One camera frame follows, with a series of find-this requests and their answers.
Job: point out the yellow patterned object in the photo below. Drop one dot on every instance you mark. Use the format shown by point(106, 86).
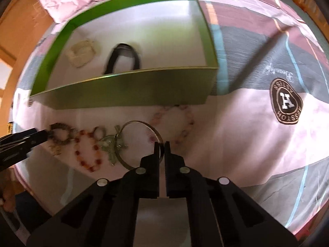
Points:
point(10, 128)

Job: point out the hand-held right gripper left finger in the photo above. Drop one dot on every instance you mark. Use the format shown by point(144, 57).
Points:
point(155, 157)

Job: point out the patchwork bedsheet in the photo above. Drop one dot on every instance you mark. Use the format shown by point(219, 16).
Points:
point(244, 146)

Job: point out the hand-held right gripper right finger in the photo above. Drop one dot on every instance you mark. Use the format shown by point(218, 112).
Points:
point(167, 157)

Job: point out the silver bangle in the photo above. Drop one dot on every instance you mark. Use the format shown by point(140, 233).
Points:
point(156, 133)

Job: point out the gold charm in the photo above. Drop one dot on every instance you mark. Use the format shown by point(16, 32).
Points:
point(55, 149)

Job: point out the black wrist watch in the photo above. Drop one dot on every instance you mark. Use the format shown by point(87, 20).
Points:
point(110, 59)

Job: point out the white wrist watch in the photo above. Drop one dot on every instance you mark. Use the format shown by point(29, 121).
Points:
point(79, 54)

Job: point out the person's left hand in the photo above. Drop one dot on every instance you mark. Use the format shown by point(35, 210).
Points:
point(8, 198)

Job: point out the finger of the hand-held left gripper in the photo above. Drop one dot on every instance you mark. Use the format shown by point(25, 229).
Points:
point(30, 142)
point(18, 135)

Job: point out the wooden wardrobe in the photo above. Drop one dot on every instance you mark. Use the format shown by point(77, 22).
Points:
point(18, 43)

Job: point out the green cardboard box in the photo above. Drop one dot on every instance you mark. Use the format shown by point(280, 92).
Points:
point(128, 92)

